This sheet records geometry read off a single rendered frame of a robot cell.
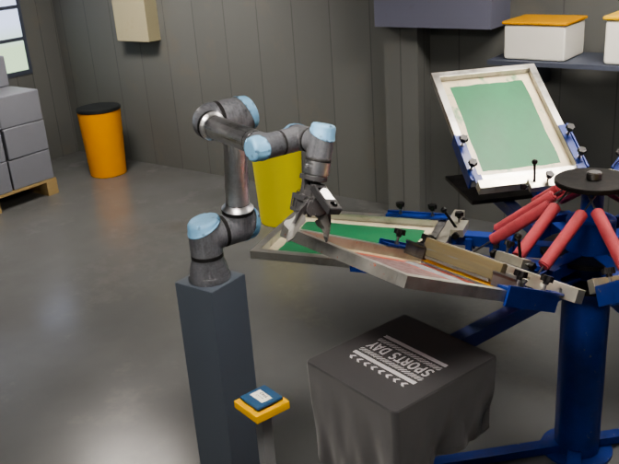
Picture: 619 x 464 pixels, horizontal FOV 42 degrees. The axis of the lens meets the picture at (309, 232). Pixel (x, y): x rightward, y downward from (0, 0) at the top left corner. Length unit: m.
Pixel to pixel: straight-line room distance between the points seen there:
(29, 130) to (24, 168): 0.37
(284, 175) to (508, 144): 2.70
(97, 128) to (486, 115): 5.00
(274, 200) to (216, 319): 3.80
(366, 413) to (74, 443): 2.05
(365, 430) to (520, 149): 2.00
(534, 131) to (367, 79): 2.77
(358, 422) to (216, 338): 0.59
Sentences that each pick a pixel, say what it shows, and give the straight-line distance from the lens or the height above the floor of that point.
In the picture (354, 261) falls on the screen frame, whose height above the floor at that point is 1.42.
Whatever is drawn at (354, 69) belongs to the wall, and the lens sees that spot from 6.93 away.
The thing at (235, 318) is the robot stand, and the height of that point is 1.05.
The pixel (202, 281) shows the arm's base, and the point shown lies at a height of 1.22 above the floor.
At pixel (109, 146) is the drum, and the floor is 0.33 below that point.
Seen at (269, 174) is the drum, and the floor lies 0.47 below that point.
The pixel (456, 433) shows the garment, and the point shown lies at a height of 0.73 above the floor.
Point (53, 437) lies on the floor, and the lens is 4.43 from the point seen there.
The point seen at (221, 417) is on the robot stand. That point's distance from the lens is 3.08.
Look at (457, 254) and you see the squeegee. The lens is 2.91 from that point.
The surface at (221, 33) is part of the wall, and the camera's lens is 7.80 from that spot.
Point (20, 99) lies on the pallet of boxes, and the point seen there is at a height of 0.98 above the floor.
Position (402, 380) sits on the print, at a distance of 2.70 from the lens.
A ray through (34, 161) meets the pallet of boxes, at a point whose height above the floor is 0.38.
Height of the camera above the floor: 2.39
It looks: 21 degrees down
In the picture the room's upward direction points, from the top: 4 degrees counter-clockwise
